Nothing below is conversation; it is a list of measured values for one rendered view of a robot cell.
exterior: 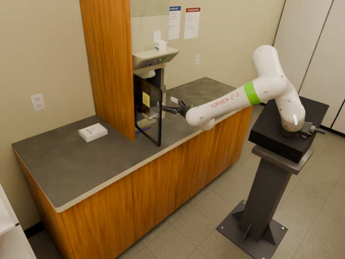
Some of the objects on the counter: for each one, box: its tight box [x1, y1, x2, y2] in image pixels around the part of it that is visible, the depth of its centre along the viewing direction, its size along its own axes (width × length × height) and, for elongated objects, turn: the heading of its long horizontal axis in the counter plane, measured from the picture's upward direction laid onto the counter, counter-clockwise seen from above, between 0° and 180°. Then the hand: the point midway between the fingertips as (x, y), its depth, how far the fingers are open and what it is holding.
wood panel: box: [80, 0, 136, 141], centre depth 140 cm, size 49×3×140 cm, turn 40°
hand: (166, 101), depth 162 cm, fingers open, 11 cm apart
